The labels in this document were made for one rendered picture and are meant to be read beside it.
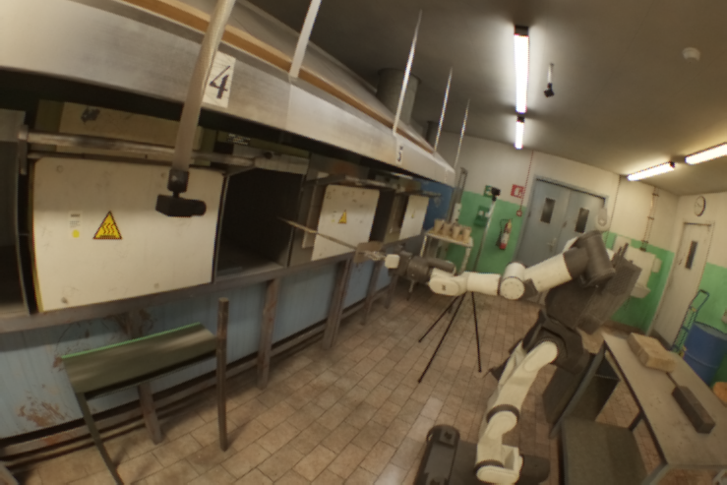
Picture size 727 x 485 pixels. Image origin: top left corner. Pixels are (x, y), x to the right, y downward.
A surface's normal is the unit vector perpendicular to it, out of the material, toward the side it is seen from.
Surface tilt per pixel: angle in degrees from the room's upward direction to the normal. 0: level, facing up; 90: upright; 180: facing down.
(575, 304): 97
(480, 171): 90
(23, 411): 90
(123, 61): 80
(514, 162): 90
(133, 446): 0
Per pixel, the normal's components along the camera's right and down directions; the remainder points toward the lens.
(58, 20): 0.88, 0.08
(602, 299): -0.69, -0.14
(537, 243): -0.47, 0.01
